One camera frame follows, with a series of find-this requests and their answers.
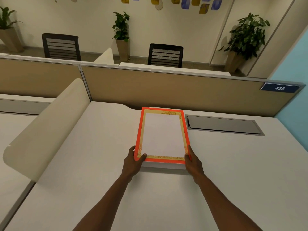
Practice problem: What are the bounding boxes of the blue number sign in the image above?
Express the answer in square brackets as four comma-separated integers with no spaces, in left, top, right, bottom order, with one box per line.
[260,83,301,94]

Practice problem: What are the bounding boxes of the orange bordered white box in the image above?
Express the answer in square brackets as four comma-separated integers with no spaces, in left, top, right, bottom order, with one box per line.
[134,107,191,170]

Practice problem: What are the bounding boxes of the person's left forearm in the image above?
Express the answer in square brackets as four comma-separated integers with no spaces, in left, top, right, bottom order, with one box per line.
[72,173,134,231]

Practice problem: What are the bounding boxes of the blue and yellow wall decorations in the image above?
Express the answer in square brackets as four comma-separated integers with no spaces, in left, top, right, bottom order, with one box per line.
[52,0,223,15]

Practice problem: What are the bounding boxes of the grey desk cable hatch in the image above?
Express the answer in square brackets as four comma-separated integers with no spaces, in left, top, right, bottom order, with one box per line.
[185,115,265,136]

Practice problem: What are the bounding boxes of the black mesh office chair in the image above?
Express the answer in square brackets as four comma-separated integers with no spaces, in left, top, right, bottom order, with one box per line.
[147,43,184,68]
[42,33,82,61]

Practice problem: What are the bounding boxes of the beige desk partition panel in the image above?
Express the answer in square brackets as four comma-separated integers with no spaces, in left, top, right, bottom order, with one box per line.
[0,55,93,102]
[79,65,305,118]

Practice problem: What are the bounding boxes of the person's right hand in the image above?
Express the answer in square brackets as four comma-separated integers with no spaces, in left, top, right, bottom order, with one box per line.
[184,145,205,185]

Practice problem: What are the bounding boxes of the person's left hand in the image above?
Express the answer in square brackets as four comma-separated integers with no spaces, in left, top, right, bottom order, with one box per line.
[121,146,147,179]

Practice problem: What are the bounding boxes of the beige rounded side divider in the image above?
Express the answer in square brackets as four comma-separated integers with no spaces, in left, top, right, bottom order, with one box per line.
[93,47,115,65]
[3,78,91,183]

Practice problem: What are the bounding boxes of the person's right forearm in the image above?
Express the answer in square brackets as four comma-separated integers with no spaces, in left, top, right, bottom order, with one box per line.
[196,175,263,231]

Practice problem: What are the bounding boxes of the potted plant in beige planter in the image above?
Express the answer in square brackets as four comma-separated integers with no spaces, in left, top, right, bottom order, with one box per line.
[112,11,131,62]
[218,13,271,74]
[0,6,24,53]

